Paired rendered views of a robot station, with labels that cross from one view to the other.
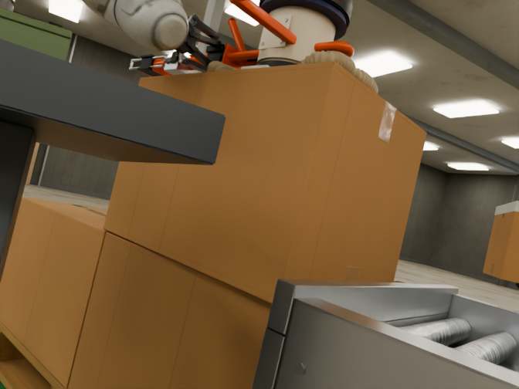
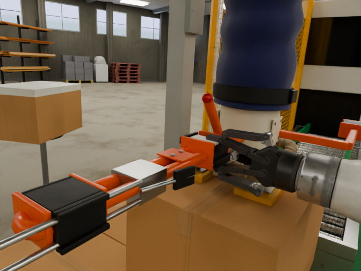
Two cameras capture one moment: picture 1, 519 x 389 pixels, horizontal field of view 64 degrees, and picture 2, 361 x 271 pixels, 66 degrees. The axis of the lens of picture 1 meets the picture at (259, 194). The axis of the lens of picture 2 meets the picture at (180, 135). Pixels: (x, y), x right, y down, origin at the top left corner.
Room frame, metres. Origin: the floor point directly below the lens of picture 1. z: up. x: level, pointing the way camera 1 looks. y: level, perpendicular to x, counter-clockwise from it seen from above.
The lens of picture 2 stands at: (1.31, 0.77, 1.26)
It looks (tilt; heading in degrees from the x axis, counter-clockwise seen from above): 15 degrees down; 263
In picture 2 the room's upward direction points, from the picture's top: 3 degrees clockwise
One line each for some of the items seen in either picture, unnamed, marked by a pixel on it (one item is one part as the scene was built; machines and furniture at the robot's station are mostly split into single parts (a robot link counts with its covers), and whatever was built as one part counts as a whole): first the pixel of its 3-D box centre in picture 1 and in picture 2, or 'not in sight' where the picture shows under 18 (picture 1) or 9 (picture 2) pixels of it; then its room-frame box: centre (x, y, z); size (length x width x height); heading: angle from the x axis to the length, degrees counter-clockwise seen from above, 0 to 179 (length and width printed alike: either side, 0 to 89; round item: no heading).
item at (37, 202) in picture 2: (157, 68); (62, 208); (1.41, 0.44, 1.08); 0.08 x 0.07 x 0.05; 48
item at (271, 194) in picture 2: not in sight; (273, 171); (0.94, 0.06, 0.97); 0.34 x 0.10 x 0.05; 48
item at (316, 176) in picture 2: not in sight; (316, 178); (1.00, 0.34, 1.07); 0.09 x 0.06 x 0.09; 49
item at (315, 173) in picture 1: (256, 183); (237, 230); (1.01, 0.01, 0.75); 0.60 x 0.40 x 0.40; 47
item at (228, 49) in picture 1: (225, 60); (205, 148); (1.17, 0.18, 1.07); 0.10 x 0.08 x 0.06; 138
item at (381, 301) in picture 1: (395, 300); (266, 222); (0.76, -0.28, 0.58); 0.70 x 0.03 x 0.06; 139
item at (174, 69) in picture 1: (178, 66); (139, 180); (1.32, 0.34, 1.07); 0.07 x 0.07 x 0.04; 48
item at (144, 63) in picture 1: (152, 60); (123, 206); (1.33, 0.43, 1.07); 0.31 x 0.03 x 0.05; 48
